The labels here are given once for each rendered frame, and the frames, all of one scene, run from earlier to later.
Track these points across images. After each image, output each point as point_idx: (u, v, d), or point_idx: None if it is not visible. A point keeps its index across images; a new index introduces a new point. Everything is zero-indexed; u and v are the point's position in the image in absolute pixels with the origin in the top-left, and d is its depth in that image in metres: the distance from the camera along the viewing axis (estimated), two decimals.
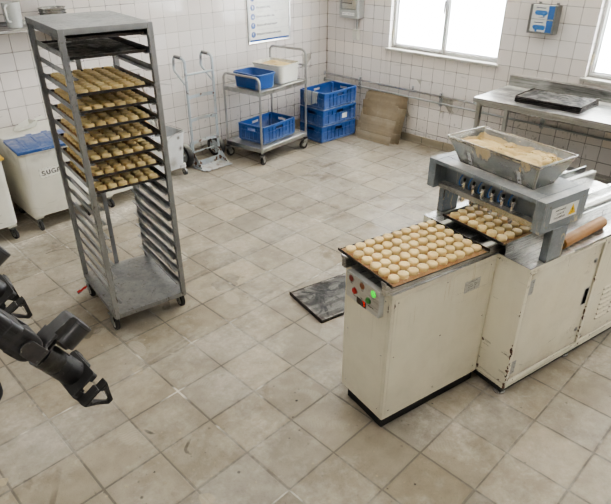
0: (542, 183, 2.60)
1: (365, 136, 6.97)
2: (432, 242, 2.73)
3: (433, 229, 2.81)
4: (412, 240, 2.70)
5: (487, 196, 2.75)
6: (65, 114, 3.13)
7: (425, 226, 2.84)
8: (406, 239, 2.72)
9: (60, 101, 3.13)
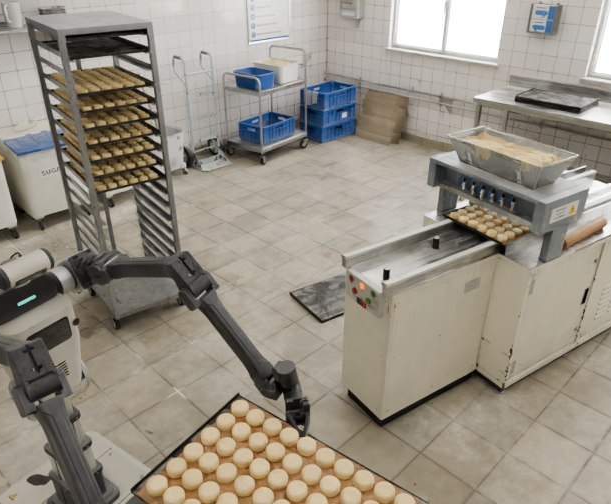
0: (542, 183, 2.60)
1: (365, 136, 6.97)
2: None
3: None
4: (304, 485, 1.36)
5: (487, 196, 2.75)
6: (65, 114, 3.13)
7: (378, 495, 1.34)
8: (304, 474, 1.39)
9: (60, 101, 3.13)
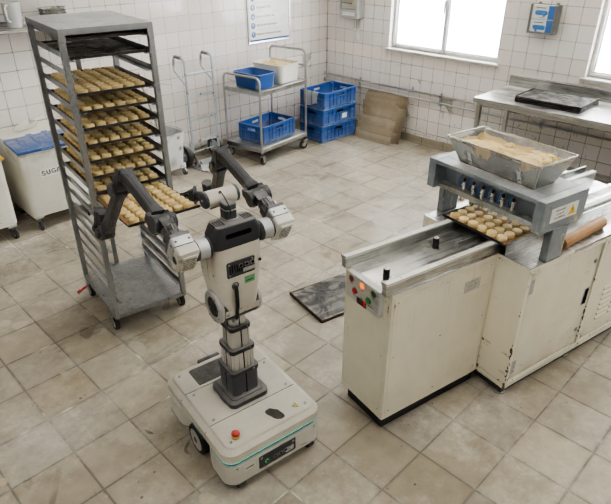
0: (542, 183, 2.60)
1: (365, 136, 6.97)
2: None
3: None
4: (131, 197, 3.11)
5: (487, 196, 2.75)
6: (65, 114, 3.13)
7: (107, 193, 3.18)
8: (128, 199, 3.08)
9: (60, 101, 3.13)
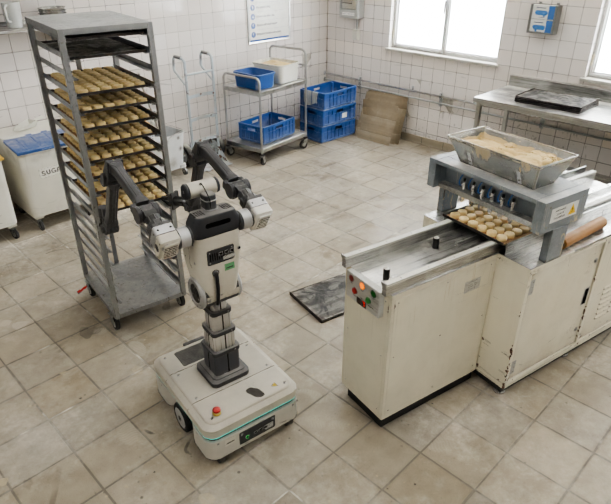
0: (542, 183, 2.60)
1: (365, 136, 6.97)
2: None
3: None
4: None
5: (487, 196, 2.75)
6: (65, 114, 3.13)
7: None
8: None
9: (60, 101, 3.13)
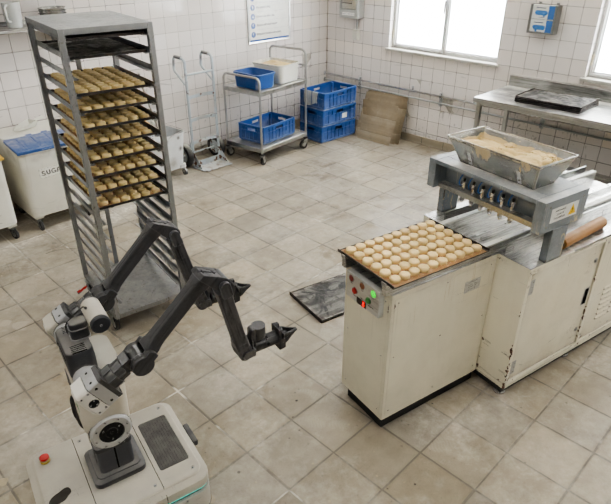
0: (542, 183, 2.60)
1: (365, 136, 6.97)
2: None
3: None
4: None
5: (487, 196, 2.75)
6: (65, 114, 3.13)
7: None
8: None
9: (60, 101, 3.13)
